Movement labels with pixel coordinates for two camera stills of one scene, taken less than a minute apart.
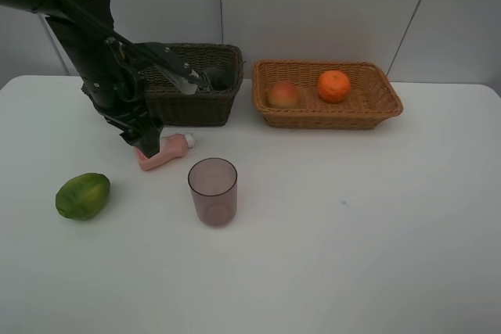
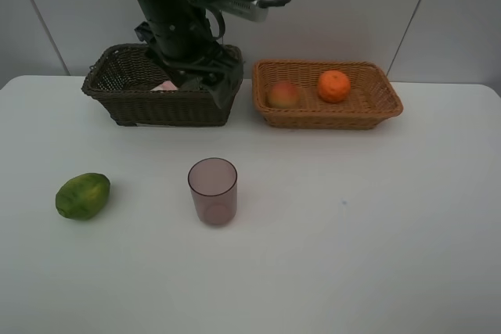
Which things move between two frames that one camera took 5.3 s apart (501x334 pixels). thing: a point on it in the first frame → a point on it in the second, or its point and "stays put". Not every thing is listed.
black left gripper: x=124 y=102 → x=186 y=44
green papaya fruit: x=83 y=196 stays put
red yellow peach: x=283 y=94 stays put
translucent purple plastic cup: x=214 y=182 stays put
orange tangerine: x=333 y=86 stays put
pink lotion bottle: x=171 y=146 → x=167 y=85
